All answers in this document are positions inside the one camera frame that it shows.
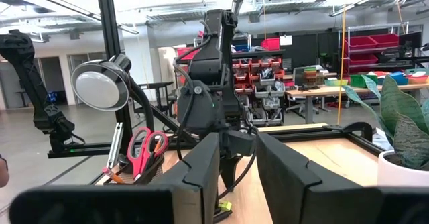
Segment wooden workbench grey legs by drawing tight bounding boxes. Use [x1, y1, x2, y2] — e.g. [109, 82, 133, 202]
[284, 81, 429, 125]

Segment green snake plant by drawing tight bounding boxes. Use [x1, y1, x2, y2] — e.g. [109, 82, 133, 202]
[341, 74, 429, 171]

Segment silver metal bracket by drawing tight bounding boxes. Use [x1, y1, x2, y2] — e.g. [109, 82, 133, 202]
[106, 122, 124, 170]

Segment person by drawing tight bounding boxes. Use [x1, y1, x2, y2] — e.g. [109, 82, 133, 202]
[0, 153, 10, 188]

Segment yellow hanging cable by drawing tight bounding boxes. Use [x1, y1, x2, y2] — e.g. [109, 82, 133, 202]
[336, 0, 349, 126]

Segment small yellow-green highlighter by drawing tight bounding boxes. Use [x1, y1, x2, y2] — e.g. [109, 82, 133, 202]
[218, 200, 233, 213]

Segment red grey handled scissors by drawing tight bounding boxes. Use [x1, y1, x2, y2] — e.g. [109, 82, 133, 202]
[126, 127, 170, 182]

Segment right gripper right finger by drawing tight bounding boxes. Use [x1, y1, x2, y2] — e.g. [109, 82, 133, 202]
[256, 131, 383, 224]

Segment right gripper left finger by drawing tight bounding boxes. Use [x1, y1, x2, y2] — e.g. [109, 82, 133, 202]
[150, 132, 221, 224]

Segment black pen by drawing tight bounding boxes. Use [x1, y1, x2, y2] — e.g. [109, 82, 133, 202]
[212, 209, 233, 224]

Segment black mesh desk organizer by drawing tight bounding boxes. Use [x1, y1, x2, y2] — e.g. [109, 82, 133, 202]
[103, 153, 166, 186]

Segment black desk lamp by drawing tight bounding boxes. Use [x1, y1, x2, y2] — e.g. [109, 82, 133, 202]
[70, 53, 156, 134]

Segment red plastic bin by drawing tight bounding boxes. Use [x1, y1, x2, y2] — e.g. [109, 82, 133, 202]
[261, 37, 281, 52]

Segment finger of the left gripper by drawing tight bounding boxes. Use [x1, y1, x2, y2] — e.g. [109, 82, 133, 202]
[221, 155, 247, 190]

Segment white round plant pot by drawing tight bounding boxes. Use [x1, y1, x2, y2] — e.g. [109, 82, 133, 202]
[377, 149, 429, 188]

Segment red bin shelf rack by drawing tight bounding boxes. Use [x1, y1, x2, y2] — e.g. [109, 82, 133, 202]
[343, 21, 410, 79]

